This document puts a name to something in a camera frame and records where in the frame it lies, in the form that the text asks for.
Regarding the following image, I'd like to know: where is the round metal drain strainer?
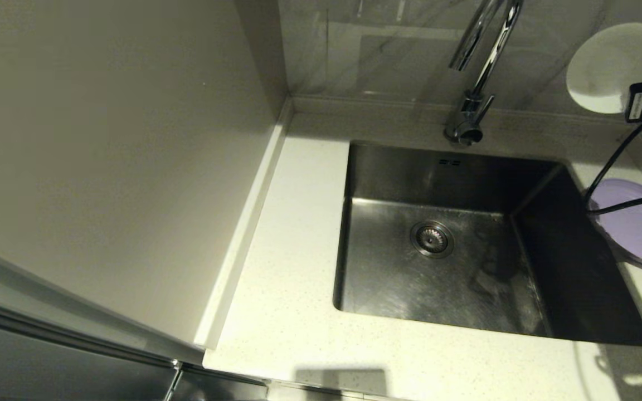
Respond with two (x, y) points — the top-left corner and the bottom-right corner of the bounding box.
(410, 221), (455, 258)

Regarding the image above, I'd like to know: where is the white plastic bowl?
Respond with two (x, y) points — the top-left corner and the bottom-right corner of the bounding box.
(566, 22), (642, 115)

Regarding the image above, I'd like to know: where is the chrome gooseneck faucet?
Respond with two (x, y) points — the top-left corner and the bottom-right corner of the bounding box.
(444, 0), (524, 146)

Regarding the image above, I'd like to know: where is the beige cabinet side panel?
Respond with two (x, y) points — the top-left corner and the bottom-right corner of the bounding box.
(0, 0), (294, 350)

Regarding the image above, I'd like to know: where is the stainless steel appliance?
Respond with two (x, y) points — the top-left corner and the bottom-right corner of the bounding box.
(0, 229), (269, 401)

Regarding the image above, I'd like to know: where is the stainless steel sink basin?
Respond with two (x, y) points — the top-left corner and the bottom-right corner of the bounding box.
(332, 140), (642, 347)

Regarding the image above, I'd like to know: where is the black cable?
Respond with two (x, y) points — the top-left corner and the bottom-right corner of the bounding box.
(584, 117), (642, 216)

